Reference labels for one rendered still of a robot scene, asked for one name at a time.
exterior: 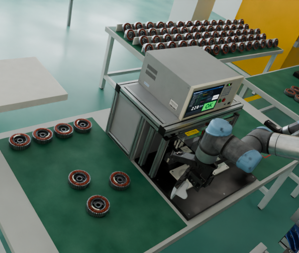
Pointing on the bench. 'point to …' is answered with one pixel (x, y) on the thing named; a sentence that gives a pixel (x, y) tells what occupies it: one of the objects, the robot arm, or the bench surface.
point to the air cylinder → (169, 158)
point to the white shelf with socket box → (13, 91)
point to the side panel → (124, 125)
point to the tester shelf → (168, 120)
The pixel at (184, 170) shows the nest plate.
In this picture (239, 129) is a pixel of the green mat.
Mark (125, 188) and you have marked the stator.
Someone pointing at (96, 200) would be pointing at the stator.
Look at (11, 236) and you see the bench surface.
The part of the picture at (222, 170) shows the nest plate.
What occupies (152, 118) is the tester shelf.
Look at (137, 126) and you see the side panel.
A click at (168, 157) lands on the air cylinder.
